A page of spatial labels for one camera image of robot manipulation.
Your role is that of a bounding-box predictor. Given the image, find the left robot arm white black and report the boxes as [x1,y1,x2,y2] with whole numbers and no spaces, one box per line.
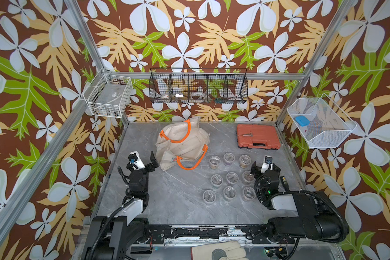
[81,151,159,260]

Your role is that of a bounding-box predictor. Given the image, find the blue object in basket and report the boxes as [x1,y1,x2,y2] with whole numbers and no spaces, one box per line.
[294,115,310,127]

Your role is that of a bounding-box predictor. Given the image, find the beige canvas bag orange handles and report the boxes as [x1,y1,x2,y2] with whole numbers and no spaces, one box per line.
[156,117,210,171]

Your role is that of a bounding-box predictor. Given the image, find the red plastic tool case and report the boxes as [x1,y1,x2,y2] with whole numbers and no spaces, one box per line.
[236,124,281,150]

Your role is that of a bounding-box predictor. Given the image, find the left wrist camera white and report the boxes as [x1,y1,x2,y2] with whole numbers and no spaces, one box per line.
[126,151,146,172]

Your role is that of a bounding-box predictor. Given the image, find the white wire basket left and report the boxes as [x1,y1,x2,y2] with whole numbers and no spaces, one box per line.
[82,69,134,118]

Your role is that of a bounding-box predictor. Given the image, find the beige work glove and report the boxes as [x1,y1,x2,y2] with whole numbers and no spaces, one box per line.
[191,241,247,260]

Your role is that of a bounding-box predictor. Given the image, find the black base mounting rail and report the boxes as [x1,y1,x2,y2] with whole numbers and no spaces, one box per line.
[136,224,295,245]

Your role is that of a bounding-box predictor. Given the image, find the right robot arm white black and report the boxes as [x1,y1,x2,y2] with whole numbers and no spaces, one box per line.
[250,157,349,243]

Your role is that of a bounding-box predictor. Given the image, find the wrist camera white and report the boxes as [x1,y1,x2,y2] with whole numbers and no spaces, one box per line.
[126,151,146,172]
[261,156,273,173]

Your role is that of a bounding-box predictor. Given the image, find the black wire basket rear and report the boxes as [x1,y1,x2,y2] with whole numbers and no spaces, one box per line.
[148,68,249,104]

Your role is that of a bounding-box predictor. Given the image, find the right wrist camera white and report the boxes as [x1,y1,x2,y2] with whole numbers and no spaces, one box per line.
[261,156,273,173]

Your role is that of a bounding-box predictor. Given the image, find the white mesh basket right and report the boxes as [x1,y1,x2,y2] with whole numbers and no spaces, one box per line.
[287,94,357,149]

